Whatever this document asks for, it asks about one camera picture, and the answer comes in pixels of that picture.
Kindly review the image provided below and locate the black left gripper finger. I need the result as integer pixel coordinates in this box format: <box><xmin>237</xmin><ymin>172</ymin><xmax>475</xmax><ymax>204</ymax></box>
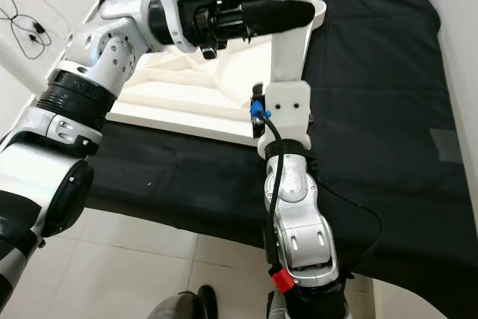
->
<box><xmin>220</xmin><ymin>0</ymin><xmax>316</xmax><ymax>39</ymax></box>

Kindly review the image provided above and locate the white plastic table top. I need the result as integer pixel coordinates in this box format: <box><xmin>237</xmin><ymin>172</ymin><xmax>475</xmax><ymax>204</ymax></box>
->
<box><xmin>101</xmin><ymin>0</ymin><xmax>329</xmax><ymax>148</ymax></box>

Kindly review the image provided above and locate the black tablecloth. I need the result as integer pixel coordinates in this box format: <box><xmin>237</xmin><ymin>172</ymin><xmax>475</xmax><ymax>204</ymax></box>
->
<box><xmin>82</xmin><ymin>0</ymin><xmax>456</xmax><ymax>290</ymax></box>

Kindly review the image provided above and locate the red connector block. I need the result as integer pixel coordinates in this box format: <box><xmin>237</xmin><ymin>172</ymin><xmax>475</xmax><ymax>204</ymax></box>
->
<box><xmin>271</xmin><ymin>267</ymin><xmax>298</xmax><ymax>293</ymax></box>

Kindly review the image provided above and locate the clear tape strip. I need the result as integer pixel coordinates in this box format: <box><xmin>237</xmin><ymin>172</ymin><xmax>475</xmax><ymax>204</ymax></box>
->
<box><xmin>429</xmin><ymin>128</ymin><xmax>465</xmax><ymax>163</ymax></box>

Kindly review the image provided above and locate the grey robot right leg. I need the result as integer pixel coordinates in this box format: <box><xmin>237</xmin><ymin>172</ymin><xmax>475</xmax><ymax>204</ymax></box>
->
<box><xmin>265</xmin><ymin>289</ymin><xmax>292</xmax><ymax>319</ymax></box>

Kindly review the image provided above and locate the grey robot leg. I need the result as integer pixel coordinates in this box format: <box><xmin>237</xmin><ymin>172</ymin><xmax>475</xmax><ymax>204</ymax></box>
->
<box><xmin>148</xmin><ymin>289</ymin><xmax>221</xmax><ymax>319</ymax></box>
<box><xmin>265</xmin><ymin>289</ymin><xmax>292</xmax><ymax>319</ymax></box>

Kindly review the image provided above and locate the grey robot left leg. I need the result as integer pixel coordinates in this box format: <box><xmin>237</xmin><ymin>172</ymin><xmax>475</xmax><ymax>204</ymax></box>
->
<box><xmin>148</xmin><ymin>289</ymin><xmax>221</xmax><ymax>319</ymax></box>

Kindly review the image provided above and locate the blue cable plug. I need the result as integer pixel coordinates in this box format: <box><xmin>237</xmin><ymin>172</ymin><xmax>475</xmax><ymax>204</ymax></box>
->
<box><xmin>250</xmin><ymin>101</ymin><xmax>271</xmax><ymax>120</ymax></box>

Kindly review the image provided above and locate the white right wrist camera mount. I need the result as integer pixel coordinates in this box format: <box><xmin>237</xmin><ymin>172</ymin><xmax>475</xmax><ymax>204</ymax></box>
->
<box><xmin>258</xmin><ymin>81</ymin><xmax>311</xmax><ymax>161</ymax></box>

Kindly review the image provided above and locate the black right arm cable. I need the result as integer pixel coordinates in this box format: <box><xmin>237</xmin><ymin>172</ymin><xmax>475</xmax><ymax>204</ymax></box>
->
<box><xmin>258</xmin><ymin>110</ymin><xmax>285</xmax><ymax>271</ymax></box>

